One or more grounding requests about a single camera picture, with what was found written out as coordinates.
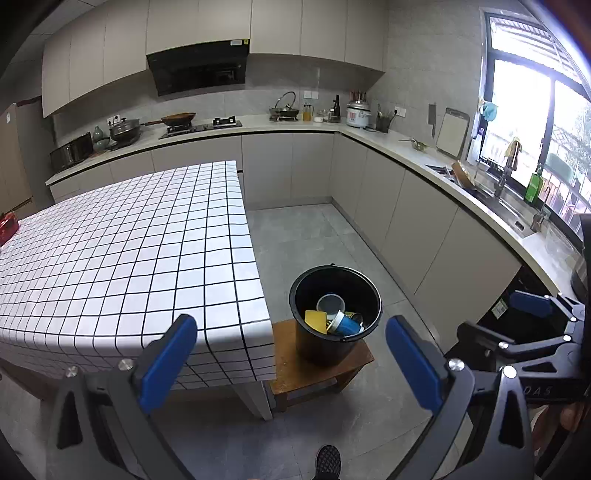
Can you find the kitchen faucet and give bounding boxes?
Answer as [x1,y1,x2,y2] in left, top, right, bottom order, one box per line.
[494,141,522,199]

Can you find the beige lower cabinets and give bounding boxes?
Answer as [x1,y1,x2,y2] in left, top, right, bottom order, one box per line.
[46,131,522,337]

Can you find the green dish soap bottle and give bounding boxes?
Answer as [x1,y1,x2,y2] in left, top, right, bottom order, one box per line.
[525,166,544,204]

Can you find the steel kitchen sink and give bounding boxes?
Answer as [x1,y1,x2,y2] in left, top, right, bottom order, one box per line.
[457,175,539,238]

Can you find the kitchen window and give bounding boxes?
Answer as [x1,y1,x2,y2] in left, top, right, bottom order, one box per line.
[480,9,591,232]

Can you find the white rice cooker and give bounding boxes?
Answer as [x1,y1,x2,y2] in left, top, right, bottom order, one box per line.
[346,91,373,130]

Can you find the white checked tablecloth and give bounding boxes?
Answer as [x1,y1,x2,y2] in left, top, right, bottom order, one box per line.
[0,161,278,393]

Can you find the red box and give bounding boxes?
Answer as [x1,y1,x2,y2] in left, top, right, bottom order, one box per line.
[0,213,20,247]

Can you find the black built-in dishwasher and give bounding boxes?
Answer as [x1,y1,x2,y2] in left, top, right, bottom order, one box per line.
[475,268,557,342]

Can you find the beige refrigerator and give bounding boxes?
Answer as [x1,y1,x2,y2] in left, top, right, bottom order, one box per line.
[0,102,44,217]

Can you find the black range hood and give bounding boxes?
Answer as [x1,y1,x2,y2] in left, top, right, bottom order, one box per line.
[146,39,250,97]

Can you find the dark pot with lid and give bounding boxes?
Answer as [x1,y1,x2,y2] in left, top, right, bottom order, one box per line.
[109,117,141,143]

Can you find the wok with long handle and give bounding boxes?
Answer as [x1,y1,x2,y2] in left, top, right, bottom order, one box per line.
[145,112,197,128]

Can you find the white cutting board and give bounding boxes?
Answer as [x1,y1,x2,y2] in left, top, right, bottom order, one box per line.
[436,107,470,158]

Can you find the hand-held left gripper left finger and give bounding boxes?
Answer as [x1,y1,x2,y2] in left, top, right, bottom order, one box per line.
[46,314,198,480]

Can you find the black gas stove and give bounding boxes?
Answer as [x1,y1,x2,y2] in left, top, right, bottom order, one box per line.
[159,119,243,140]

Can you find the blue round tin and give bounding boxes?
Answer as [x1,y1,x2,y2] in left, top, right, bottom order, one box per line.
[317,294,346,319]

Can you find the black utensil holder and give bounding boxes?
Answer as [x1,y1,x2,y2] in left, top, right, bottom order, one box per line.
[375,104,394,134]

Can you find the black mesh shoe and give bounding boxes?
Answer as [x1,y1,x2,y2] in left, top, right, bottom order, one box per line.
[315,445,342,480]

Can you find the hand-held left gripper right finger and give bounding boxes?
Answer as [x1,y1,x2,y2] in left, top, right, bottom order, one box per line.
[385,315,536,480]

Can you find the person's right hand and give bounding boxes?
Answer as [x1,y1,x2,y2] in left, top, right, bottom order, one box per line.
[536,399,591,462]

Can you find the blue and white paper cup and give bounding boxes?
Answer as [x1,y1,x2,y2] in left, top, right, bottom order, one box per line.
[332,310,363,337]

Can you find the wooden stool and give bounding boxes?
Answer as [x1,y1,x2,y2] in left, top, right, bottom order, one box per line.
[270,318,376,414]

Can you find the black plastic bucket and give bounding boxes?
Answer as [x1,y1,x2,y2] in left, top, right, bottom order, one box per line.
[289,264,384,367]

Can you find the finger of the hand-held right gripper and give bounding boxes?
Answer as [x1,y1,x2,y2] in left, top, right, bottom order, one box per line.
[456,322,575,365]
[509,290,587,324]

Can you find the kettle on hob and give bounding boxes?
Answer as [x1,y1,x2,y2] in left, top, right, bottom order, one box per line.
[269,91,300,123]

